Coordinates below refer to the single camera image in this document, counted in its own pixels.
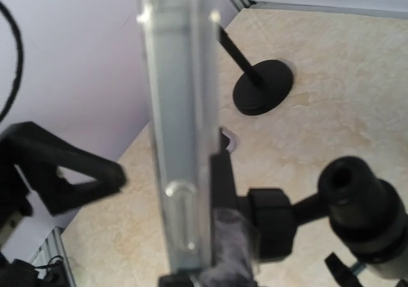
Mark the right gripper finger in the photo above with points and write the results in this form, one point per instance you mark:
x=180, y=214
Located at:
x=63, y=176

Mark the phone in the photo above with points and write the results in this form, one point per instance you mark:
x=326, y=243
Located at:
x=181, y=54

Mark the black round-base phone stand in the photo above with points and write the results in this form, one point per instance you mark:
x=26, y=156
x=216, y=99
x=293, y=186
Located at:
x=261, y=87

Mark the tall black phone stand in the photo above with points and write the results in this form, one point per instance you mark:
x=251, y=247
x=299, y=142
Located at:
x=214, y=235

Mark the front aluminium rail base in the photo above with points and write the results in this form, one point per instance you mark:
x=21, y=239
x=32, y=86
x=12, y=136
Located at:
x=51, y=261

